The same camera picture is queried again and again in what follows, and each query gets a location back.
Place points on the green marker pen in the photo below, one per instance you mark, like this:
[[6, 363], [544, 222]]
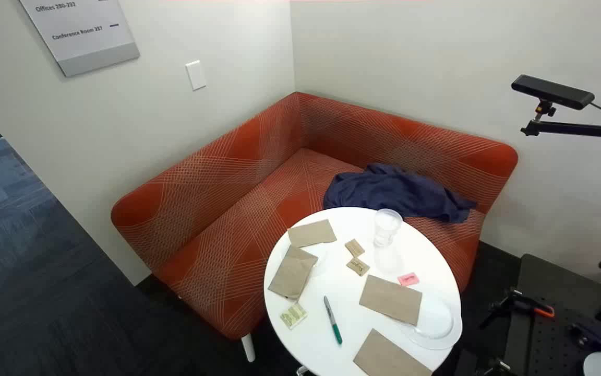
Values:
[[332, 322]]

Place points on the white light switch plate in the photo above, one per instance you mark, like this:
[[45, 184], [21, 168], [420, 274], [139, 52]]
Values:
[[198, 76]]

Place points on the grey wall sign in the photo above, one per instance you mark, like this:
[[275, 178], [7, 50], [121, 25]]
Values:
[[82, 31]]

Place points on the white round table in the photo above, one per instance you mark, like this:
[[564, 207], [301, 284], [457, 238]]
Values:
[[356, 313]]

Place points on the brown packet printed Sugar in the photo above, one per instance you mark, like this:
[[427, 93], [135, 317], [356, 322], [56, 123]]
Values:
[[358, 265]]

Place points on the dark blue cloth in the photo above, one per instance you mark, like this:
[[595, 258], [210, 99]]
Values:
[[398, 188]]

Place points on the yellow-green packet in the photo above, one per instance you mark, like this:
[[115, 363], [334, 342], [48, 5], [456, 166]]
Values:
[[294, 317]]

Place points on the pink sweetener packet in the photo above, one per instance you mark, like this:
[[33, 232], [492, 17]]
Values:
[[408, 278]]

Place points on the brown paper sugar packet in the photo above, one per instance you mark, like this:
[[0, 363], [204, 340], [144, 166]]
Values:
[[354, 248]]

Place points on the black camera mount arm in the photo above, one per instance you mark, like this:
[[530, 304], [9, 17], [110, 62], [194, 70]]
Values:
[[579, 129]]

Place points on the clear plastic cup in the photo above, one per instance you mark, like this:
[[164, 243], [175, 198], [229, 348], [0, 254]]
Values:
[[386, 230]]

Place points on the orange patterned sofa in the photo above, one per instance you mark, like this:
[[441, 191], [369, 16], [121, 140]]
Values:
[[244, 202]]

